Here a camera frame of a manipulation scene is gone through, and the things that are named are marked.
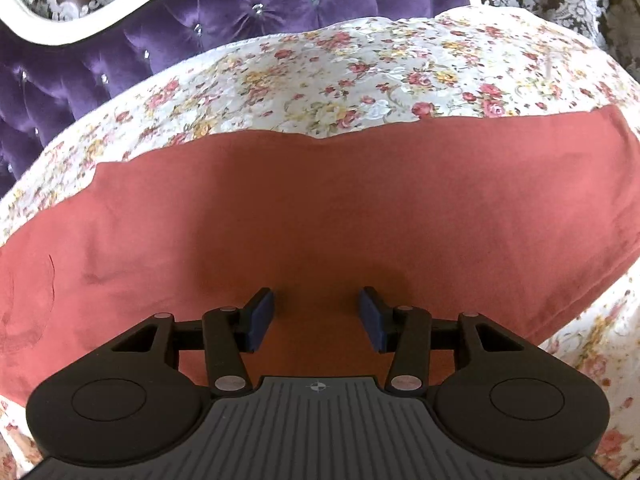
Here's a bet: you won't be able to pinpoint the purple tufted headboard white frame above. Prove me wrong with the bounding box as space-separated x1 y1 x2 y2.
1 0 480 190

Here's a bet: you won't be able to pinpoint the rust red pants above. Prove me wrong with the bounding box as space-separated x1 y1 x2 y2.
1 105 639 403

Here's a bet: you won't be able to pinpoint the floral bed sheet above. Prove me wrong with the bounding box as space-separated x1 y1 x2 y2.
0 5 640 480

